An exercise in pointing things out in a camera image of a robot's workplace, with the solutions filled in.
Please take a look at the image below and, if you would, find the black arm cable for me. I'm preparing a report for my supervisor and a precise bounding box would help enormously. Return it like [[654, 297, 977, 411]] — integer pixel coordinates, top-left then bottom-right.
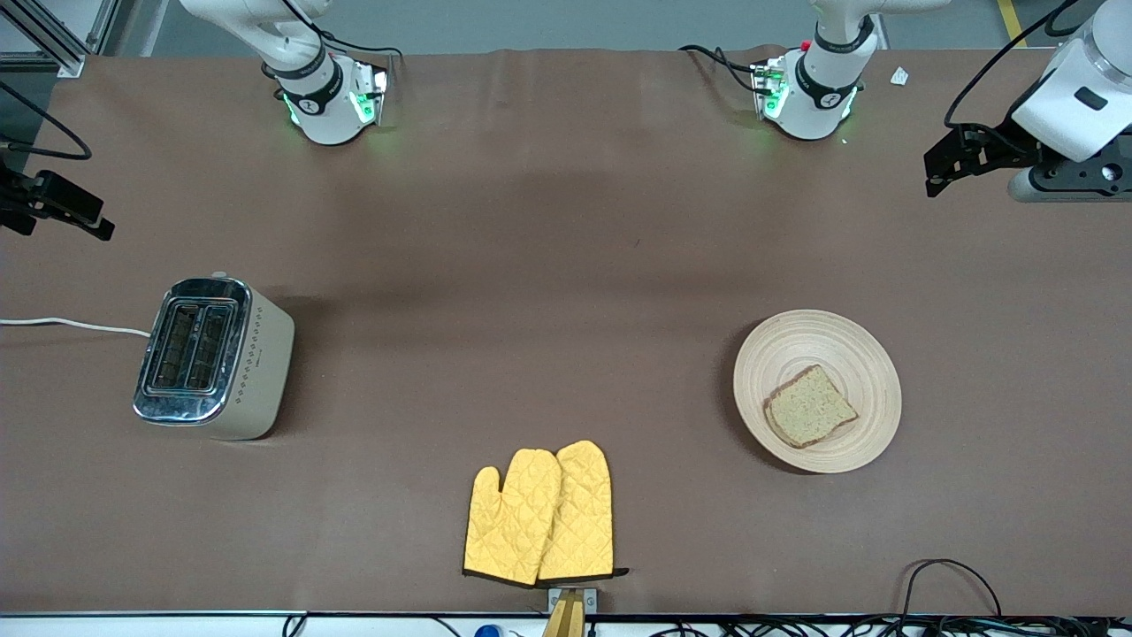
[[944, 0, 1098, 130]]

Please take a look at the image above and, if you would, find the black camera cable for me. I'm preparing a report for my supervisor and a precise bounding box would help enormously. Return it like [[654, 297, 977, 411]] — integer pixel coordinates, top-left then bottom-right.
[[0, 80, 95, 164]]

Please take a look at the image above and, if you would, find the yellow quilted oven mitt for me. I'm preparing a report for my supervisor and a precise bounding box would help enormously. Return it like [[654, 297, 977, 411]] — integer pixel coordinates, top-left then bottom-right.
[[463, 449, 563, 587], [538, 441, 615, 581]]

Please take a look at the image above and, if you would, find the white toaster power cord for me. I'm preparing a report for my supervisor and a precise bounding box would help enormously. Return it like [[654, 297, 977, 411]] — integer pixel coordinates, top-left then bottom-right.
[[0, 316, 152, 339]]

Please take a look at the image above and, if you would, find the silver beige two-slot toaster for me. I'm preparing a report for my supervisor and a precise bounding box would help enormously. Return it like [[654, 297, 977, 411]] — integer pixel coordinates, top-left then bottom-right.
[[133, 270, 295, 441]]

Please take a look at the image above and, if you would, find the black base cable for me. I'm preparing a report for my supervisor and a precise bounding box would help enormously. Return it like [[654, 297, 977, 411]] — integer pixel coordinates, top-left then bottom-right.
[[678, 44, 763, 94], [281, 0, 405, 59]]

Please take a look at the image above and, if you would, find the brown bread toast slice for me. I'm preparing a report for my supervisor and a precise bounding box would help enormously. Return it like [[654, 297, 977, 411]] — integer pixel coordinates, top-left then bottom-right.
[[763, 365, 860, 449]]

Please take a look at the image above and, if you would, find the black looped cable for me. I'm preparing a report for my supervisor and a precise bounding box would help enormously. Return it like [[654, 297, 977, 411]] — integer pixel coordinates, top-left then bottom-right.
[[897, 558, 1005, 620]]

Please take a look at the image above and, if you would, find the brown table cover mat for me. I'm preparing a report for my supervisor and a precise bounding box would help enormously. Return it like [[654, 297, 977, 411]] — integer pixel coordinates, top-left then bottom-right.
[[0, 46, 1132, 617]]

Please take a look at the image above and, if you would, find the round beige wooden plate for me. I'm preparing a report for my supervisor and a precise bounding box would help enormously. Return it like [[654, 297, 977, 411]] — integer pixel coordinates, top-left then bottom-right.
[[733, 310, 903, 474]]

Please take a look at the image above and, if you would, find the aluminium frame profile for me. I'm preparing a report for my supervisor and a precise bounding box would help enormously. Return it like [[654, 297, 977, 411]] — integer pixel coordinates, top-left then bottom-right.
[[0, 0, 120, 77]]

